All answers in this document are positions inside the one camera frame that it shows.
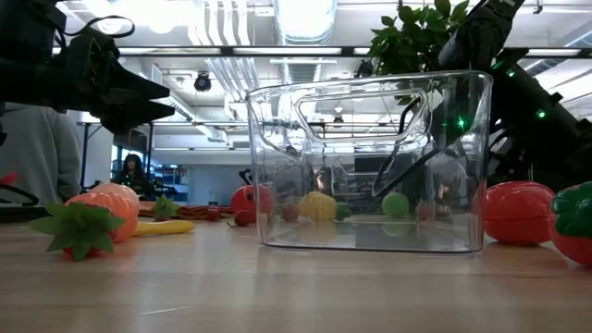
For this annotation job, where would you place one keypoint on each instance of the orange folded cloth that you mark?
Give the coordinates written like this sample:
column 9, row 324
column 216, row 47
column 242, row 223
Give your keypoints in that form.
column 194, row 213

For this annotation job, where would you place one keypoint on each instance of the small red toy cherry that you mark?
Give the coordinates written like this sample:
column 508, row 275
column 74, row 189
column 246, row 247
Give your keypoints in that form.
column 213, row 214

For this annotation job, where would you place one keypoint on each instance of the person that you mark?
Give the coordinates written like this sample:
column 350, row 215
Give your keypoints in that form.
column 132, row 168
column 37, row 152

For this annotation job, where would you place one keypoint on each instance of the toy strawberry with fabric leaves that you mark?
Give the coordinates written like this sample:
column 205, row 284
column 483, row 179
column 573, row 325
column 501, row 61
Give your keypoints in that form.
column 78, row 226

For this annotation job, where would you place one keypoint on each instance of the red toy radish with stem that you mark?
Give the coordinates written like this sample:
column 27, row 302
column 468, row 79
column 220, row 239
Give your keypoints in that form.
column 243, row 218

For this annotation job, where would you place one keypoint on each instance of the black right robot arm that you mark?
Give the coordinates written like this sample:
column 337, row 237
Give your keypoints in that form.
column 481, row 32

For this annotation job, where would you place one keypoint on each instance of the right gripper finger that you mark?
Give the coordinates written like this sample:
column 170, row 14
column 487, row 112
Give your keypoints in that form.
column 427, row 156

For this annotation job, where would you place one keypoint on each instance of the yellow toy lemon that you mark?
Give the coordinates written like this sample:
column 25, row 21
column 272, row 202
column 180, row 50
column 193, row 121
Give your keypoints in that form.
column 319, row 206

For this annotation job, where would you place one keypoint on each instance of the green potted plant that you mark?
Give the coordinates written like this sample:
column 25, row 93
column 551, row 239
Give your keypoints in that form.
column 407, row 41

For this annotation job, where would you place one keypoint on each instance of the clear plastic storage container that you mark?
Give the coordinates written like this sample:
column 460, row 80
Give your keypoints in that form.
column 268, row 162

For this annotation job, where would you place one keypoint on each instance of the large red toy strawberry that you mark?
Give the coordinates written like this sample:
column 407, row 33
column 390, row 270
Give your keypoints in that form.
column 573, row 213

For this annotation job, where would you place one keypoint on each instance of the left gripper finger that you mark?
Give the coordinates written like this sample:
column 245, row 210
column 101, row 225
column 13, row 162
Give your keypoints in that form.
column 134, row 114
column 134, row 88

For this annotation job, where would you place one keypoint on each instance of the small radish with green leaves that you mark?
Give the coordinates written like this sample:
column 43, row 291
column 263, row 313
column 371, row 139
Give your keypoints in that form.
column 165, row 208

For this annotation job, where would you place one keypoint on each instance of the silver ceiling air duct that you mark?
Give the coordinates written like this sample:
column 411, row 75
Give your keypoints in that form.
column 305, row 18

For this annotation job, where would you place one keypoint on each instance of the black horizontal frame bar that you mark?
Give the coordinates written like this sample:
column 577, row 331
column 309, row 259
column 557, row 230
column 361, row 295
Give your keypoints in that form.
column 259, row 51

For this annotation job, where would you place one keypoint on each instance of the black ceiling spotlight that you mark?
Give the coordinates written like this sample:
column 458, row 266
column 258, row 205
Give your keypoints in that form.
column 202, row 82
column 365, row 68

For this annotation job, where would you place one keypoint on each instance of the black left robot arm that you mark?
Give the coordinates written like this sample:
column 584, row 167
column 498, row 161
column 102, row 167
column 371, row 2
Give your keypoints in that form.
column 28, row 69

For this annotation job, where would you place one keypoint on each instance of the green toy lime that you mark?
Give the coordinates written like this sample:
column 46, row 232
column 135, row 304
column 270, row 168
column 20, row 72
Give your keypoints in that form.
column 395, row 205

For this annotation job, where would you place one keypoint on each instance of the orange toy fruit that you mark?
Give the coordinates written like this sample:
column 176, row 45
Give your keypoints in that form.
column 118, row 208

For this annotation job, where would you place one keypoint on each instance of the red toy apple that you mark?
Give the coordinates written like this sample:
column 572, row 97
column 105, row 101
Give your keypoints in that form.
column 245, row 199

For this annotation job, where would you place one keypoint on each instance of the small red toy fruit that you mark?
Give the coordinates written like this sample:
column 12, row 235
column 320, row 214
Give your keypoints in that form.
column 425, row 210
column 290, row 213

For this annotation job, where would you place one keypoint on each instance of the red toy tomato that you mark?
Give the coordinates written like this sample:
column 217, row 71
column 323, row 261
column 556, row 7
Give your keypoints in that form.
column 518, row 213

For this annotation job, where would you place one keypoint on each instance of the yellow toy banana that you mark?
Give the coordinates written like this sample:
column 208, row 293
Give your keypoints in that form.
column 166, row 227

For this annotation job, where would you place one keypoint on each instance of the peach toy fruit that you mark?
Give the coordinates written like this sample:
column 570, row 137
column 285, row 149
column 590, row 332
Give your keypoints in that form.
column 115, row 189

